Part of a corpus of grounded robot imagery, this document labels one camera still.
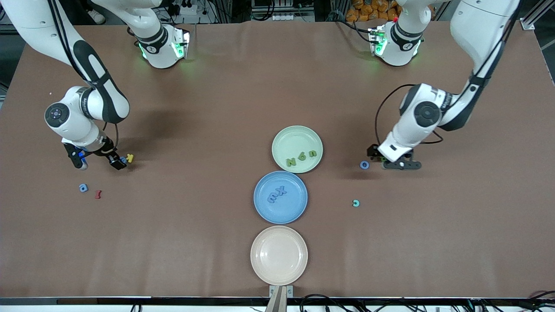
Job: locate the pale green plate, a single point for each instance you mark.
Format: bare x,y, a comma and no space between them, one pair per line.
286,138

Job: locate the blue foam letter O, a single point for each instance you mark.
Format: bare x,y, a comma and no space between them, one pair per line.
361,165

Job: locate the orange fruit pile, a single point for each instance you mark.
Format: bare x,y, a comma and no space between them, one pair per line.
368,11

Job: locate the beige plate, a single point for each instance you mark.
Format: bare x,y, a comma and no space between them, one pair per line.
279,255

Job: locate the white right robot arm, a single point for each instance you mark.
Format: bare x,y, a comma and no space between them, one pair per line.
73,125

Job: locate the blue foam letter X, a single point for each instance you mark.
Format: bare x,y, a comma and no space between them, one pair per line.
282,190

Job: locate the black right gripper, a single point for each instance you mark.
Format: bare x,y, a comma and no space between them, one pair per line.
107,151

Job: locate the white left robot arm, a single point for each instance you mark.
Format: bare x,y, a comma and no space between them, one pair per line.
416,130

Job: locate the blue plate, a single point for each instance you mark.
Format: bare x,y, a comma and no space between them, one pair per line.
282,212

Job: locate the white shoe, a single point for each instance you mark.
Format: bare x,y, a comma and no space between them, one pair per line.
97,17

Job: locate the brown table mat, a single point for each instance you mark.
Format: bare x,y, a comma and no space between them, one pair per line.
173,242

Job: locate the green foam letter N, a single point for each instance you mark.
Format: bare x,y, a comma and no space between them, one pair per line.
291,162

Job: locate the blue foam letter a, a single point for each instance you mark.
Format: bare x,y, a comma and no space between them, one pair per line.
81,189

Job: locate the white power strip with plugs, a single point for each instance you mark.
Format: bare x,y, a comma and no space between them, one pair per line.
184,11

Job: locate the blue foam letter m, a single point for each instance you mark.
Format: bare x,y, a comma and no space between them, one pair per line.
272,199

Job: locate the grey metal mount bracket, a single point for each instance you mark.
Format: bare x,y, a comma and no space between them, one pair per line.
281,299

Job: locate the green foam letter q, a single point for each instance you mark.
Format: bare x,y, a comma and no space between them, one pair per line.
299,157

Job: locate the aluminium frame corner post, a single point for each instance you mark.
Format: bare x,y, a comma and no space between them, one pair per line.
528,24

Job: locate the long white power strip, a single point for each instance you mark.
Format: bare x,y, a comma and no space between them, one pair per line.
286,17

